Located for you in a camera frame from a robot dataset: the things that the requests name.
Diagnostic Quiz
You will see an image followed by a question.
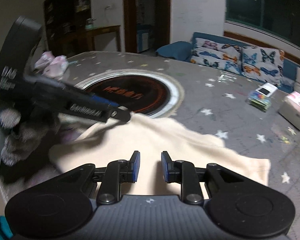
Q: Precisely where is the cream knit sweater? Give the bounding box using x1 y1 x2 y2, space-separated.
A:
49 114 270 195

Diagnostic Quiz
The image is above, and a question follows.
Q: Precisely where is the black induction cooktop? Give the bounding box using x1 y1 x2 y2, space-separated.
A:
86 75 171 115

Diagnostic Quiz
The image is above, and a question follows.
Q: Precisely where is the dark wooden side table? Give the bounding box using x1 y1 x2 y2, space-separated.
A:
84 25 122 51

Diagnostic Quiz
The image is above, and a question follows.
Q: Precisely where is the clear box of coloured items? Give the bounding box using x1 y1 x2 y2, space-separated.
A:
247 90 271 112

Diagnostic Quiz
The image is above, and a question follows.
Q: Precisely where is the white remote device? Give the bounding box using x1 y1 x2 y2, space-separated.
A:
256 83 277 97

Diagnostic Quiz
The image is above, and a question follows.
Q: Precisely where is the left butterfly pillow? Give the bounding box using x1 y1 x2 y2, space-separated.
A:
190 38 242 75

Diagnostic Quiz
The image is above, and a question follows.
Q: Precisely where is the butterfly pillow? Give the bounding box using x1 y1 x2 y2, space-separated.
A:
190 38 242 75
242 46 285 87

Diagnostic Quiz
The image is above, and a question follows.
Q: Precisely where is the white tissue box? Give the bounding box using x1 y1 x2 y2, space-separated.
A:
279 91 300 130

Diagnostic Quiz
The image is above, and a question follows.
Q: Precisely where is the right butterfly pillow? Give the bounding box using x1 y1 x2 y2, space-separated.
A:
242 46 285 87

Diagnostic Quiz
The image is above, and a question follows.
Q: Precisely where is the blue sofa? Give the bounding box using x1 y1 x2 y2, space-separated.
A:
156 32 300 93

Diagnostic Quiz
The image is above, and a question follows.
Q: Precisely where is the dark window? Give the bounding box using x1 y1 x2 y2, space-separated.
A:
226 0 300 47

